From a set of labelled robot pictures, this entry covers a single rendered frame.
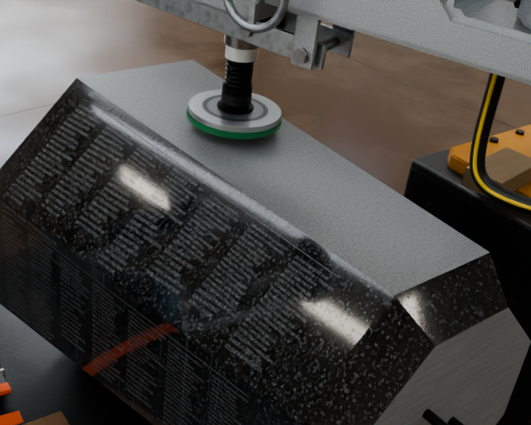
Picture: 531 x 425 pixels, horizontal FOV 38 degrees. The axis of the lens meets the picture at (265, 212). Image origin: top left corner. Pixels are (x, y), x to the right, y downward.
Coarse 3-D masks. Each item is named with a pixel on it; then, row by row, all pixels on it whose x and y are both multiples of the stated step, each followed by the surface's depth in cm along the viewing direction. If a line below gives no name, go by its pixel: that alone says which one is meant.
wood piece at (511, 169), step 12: (492, 156) 195; (504, 156) 196; (516, 156) 197; (468, 168) 188; (492, 168) 189; (504, 168) 190; (516, 168) 191; (528, 168) 192; (468, 180) 189; (504, 180) 184; (516, 180) 189; (528, 180) 195; (480, 192) 187
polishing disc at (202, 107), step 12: (204, 96) 182; (216, 96) 183; (252, 96) 185; (192, 108) 175; (204, 108) 176; (216, 108) 177; (264, 108) 180; (276, 108) 181; (204, 120) 171; (216, 120) 171; (228, 120) 172; (240, 120) 173; (252, 120) 173; (264, 120) 174; (276, 120) 175
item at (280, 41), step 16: (144, 0) 174; (160, 0) 171; (176, 0) 169; (192, 16) 168; (208, 16) 165; (224, 16) 163; (288, 16) 167; (224, 32) 165; (240, 32) 161; (272, 32) 158; (288, 32) 156; (320, 32) 164; (336, 32) 162; (272, 48) 159; (288, 48) 157; (320, 48) 153; (336, 48) 163; (320, 64) 154
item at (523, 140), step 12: (504, 132) 222; (516, 132) 223; (528, 132) 224; (468, 144) 212; (492, 144) 214; (504, 144) 215; (516, 144) 216; (528, 144) 217; (456, 156) 205; (468, 156) 206; (528, 156) 210; (456, 168) 205; (516, 192) 192; (528, 192) 192
